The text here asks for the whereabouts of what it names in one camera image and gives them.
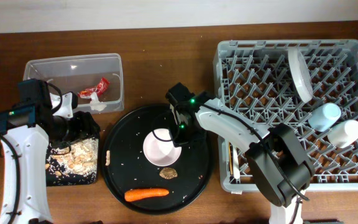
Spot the white tissue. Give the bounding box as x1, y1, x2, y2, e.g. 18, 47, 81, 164
89, 92, 106, 111

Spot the pink bowl with food scraps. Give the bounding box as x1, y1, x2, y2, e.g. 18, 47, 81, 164
143, 128, 181, 167

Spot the red snack wrapper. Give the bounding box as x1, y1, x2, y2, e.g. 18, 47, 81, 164
78, 77, 110, 99

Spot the wooden chopstick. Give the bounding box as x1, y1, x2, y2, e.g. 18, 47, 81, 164
227, 142, 233, 175

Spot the brown food lump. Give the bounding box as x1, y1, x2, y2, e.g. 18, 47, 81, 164
159, 167, 178, 180

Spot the orange carrot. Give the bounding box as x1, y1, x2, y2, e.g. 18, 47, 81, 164
124, 188, 170, 202

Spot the grey plate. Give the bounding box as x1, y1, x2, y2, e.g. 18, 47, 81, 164
288, 47, 313, 103

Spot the blue cup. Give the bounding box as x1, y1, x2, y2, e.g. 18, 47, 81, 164
308, 103, 341, 132

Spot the white cup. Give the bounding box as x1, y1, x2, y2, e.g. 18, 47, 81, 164
327, 119, 358, 148

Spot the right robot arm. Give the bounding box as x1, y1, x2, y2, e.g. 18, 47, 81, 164
165, 83, 315, 223

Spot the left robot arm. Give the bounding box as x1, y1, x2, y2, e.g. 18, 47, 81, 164
0, 78, 100, 223

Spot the grey dishwasher rack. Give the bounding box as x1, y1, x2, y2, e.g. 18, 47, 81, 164
213, 40, 358, 191

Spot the pile of food scraps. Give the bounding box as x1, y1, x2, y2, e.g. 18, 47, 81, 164
45, 138, 99, 178

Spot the small beige food piece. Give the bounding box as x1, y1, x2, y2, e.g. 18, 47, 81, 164
105, 151, 111, 166

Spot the black rectangular tray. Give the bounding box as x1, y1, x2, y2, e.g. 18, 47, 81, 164
45, 121, 100, 187

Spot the clear plastic bin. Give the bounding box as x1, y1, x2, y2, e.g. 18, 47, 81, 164
23, 53, 124, 114

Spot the round black serving tray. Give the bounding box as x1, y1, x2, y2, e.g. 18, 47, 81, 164
99, 104, 214, 215

